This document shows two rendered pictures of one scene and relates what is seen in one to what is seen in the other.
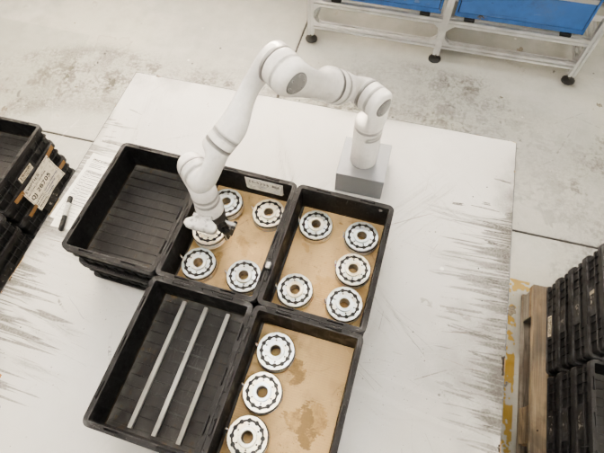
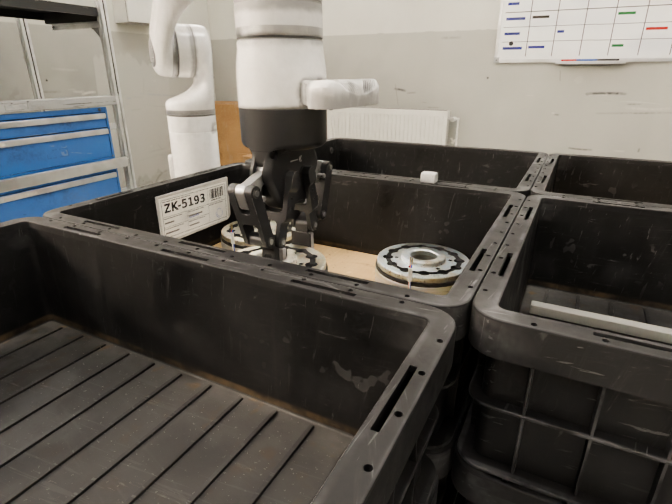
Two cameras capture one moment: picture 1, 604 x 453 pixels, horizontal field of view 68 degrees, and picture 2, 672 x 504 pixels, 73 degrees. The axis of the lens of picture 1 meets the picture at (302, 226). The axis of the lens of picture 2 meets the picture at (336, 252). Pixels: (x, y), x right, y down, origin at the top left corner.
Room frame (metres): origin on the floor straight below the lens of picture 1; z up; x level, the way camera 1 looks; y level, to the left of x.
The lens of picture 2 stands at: (0.53, 0.65, 1.05)
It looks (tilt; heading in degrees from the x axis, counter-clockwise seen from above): 22 degrees down; 279
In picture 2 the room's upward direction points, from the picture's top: straight up
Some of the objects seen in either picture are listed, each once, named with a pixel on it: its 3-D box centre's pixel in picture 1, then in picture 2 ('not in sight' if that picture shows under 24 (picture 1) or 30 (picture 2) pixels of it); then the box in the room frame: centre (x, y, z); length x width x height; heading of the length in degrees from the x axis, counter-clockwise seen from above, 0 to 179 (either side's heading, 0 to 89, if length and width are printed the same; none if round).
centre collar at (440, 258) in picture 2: (244, 275); (423, 257); (0.51, 0.18, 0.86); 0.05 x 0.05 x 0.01
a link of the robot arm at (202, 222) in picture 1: (205, 208); (300, 67); (0.62, 0.25, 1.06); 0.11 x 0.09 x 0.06; 161
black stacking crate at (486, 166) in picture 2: (328, 261); (400, 196); (0.54, -0.07, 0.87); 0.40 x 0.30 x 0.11; 161
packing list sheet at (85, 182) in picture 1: (95, 192); not in sight; (0.93, 0.75, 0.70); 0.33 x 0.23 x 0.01; 163
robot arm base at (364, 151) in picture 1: (366, 142); (196, 158); (0.95, -0.23, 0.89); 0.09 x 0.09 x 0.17; 80
